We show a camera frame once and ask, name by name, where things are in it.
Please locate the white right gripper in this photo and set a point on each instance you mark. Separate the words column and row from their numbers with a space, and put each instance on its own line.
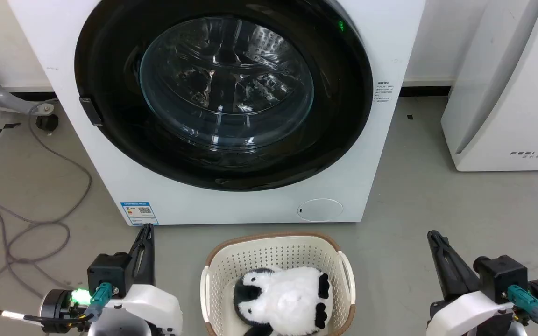
column 465, row 312

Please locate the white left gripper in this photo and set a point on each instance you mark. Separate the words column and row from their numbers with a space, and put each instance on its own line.
column 152, row 308

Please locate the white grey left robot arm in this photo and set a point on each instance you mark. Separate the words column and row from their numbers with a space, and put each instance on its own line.
column 119, row 329

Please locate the white front-load washing machine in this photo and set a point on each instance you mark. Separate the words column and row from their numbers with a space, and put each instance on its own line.
column 231, row 207

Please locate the black round glass washer door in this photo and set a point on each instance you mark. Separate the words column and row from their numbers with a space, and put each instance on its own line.
column 110, row 70

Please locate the blue energy label sticker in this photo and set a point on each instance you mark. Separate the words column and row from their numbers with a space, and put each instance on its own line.
column 139, row 213

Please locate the cream perforated laundry basket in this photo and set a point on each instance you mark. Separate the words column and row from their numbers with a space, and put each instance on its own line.
column 273, row 254

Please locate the round white filter cover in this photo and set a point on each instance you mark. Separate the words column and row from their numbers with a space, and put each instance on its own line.
column 320, row 210

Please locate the black white plush penguin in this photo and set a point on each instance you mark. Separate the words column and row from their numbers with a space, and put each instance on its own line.
column 287, row 298

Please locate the black caster wheel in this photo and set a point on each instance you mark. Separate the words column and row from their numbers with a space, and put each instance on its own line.
column 47, row 122

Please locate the white feelbird appliance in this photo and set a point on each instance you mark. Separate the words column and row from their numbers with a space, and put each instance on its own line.
column 507, row 102

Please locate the small printed text label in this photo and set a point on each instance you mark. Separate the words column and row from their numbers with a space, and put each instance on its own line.
column 384, row 92

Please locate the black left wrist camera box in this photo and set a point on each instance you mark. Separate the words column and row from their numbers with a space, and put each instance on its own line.
column 109, row 273

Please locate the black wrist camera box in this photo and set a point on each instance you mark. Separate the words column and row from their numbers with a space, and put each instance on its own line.
column 109, row 273
column 500, row 275

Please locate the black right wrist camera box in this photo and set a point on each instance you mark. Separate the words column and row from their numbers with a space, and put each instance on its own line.
column 500, row 275

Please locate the grey metal frame leg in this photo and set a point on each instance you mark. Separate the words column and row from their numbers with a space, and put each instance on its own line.
column 3, row 95

